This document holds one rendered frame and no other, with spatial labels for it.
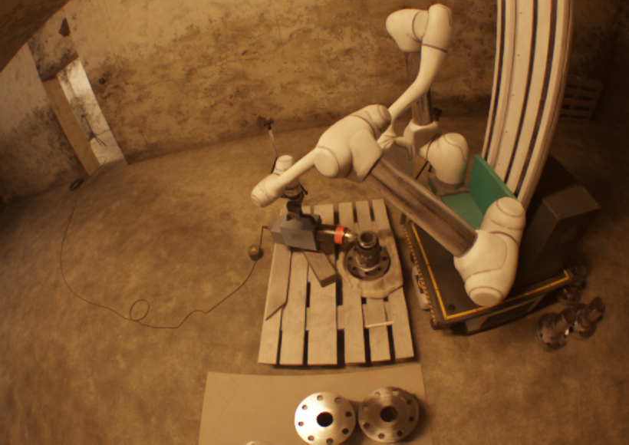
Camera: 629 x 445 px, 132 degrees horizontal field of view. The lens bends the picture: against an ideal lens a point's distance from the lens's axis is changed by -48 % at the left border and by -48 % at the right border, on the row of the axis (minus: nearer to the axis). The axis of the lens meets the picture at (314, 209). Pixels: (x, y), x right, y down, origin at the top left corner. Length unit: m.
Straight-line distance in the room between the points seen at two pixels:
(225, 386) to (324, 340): 0.65
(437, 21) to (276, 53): 2.53
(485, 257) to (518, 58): 0.74
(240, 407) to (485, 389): 1.33
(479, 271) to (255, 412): 1.29
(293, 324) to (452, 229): 1.04
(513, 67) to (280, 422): 1.91
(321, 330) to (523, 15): 1.67
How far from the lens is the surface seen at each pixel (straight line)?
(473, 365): 1.68
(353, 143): 0.75
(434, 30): 1.07
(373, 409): 1.27
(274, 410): 1.58
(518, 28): 1.16
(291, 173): 1.12
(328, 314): 1.54
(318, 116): 3.56
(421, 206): 0.78
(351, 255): 1.68
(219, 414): 1.70
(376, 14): 3.34
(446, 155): 1.29
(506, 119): 1.24
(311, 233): 1.51
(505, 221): 0.96
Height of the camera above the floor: 1.52
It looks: 41 degrees down
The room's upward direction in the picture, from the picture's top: 12 degrees counter-clockwise
